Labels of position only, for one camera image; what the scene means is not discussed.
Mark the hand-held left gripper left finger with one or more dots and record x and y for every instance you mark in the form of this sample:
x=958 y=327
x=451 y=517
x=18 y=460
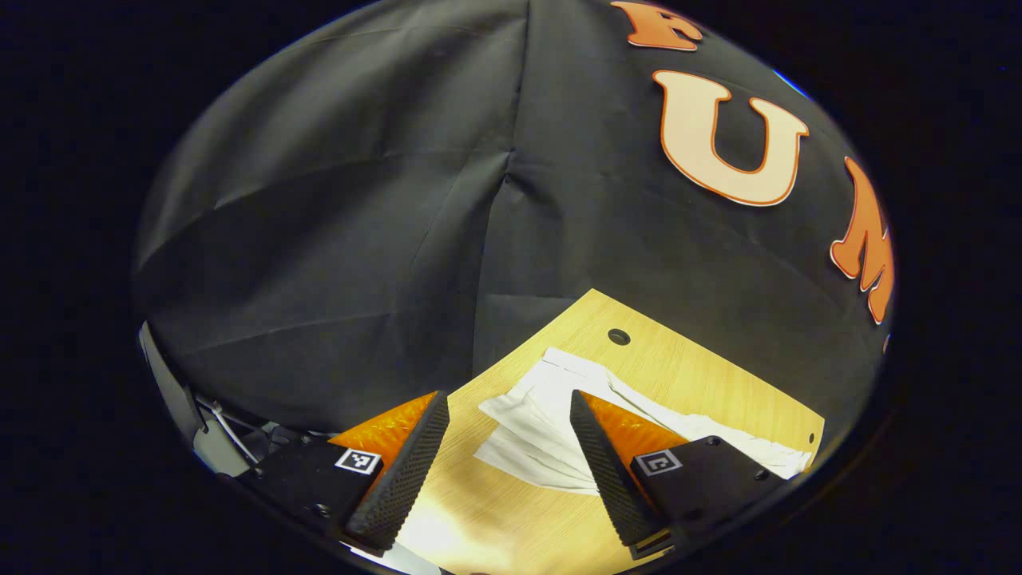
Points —
x=407 y=471

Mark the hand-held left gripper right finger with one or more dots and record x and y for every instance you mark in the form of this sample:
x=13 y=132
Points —
x=607 y=471

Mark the white jeans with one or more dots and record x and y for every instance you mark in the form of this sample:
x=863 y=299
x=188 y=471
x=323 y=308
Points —
x=535 y=431

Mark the black backdrop cloth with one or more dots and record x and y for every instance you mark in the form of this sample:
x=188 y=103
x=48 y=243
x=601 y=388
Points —
x=359 y=239

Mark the grey metal stand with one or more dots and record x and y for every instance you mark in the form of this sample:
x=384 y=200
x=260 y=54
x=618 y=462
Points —
x=172 y=391

